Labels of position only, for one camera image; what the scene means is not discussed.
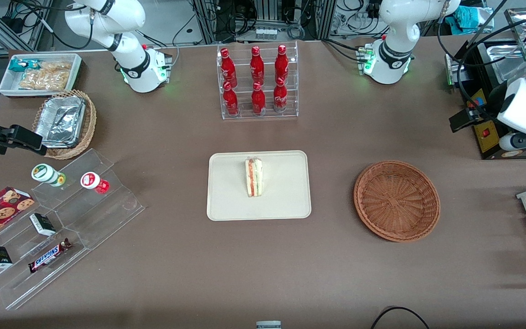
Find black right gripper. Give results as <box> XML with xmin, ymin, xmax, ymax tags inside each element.
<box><xmin>0</xmin><ymin>104</ymin><xmax>47</xmax><ymax>156</ymax></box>

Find triangular sandwich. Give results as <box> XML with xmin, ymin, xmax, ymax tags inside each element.
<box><xmin>245</xmin><ymin>157</ymin><xmax>263</xmax><ymax>197</ymax></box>

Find oval tan wicker basket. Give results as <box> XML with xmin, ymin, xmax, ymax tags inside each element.
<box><xmin>32</xmin><ymin>90</ymin><xmax>97</xmax><ymax>160</ymax></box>

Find round brown wicker basket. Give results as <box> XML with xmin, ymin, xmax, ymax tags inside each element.
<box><xmin>353</xmin><ymin>160</ymin><xmax>441</xmax><ymax>242</ymax></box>

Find beige plastic tray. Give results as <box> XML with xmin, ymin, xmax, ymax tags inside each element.
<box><xmin>207</xmin><ymin>150</ymin><xmax>312</xmax><ymax>221</ymax></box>

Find black hot food display case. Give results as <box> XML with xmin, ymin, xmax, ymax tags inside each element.
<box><xmin>445</xmin><ymin>7</ymin><xmax>526</xmax><ymax>160</ymax></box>

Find green lid yogurt cup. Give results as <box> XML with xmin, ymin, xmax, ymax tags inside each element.
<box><xmin>32</xmin><ymin>164</ymin><xmax>67</xmax><ymax>187</ymax></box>

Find stacked aluminium foil trays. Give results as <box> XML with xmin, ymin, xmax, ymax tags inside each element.
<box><xmin>35</xmin><ymin>96</ymin><xmax>86</xmax><ymax>148</ymax></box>

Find white rectangular snack bin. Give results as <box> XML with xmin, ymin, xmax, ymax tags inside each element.
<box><xmin>0</xmin><ymin>53</ymin><xmax>83</xmax><ymax>97</ymax></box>

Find clear bag of crackers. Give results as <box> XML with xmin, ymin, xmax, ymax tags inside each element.
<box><xmin>19</xmin><ymin>61</ymin><xmax>72</xmax><ymax>90</ymax></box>

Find teal snack packet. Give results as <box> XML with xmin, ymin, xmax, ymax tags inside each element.
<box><xmin>9</xmin><ymin>59</ymin><xmax>41</xmax><ymax>72</ymax></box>

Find red lid yogurt cup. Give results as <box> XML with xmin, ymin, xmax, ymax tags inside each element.
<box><xmin>81</xmin><ymin>172</ymin><xmax>110</xmax><ymax>194</ymax></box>

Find teal plastic bag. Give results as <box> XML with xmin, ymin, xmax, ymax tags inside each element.
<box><xmin>446</xmin><ymin>7</ymin><xmax>494</xmax><ymax>35</ymax></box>

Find clear acrylic tiered stand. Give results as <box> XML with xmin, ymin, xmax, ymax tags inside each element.
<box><xmin>0</xmin><ymin>149</ymin><xmax>145</xmax><ymax>311</ymax></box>

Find Snickers chocolate bar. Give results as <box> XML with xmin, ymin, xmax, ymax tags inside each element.
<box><xmin>28</xmin><ymin>238</ymin><xmax>72</xmax><ymax>274</ymax></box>

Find red cola bottle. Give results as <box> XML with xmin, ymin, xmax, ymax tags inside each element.
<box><xmin>251</xmin><ymin>82</ymin><xmax>266</xmax><ymax>115</ymax></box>
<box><xmin>250</xmin><ymin>46</ymin><xmax>265</xmax><ymax>85</ymax></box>
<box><xmin>220</xmin><ymin>48</ymin><xmax>237</xmax><ymax>87</ymax></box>
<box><xmin>223</xmin><ymin>81</ymin><xmax>239</xmax><ymax>116</ymax></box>
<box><xmin>273</xmin><ymin>78</ymin><xmax>288</xmax><ymax>113</ymax></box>
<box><xmin>275</xmin><ymin>44</ymin><xmax>289</xmax><ymax>84</ymax></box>

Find clear acrylic bottle rack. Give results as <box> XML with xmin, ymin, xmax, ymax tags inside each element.
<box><xmin>217</xmin><ymin>41</ymin><xmax>299</xmax><ymax>120</ymax></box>

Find black cable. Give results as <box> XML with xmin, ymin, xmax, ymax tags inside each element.
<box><xmin>371</xmin><ymin>306</ymin><xmax>430</xmax><ymax>329</ymax></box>

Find aluminium frame rack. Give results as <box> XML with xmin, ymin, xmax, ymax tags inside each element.
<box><xmin>192</xmin><ymin>0</ymin><xmax>337</xmax><ymax>44</ymax></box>

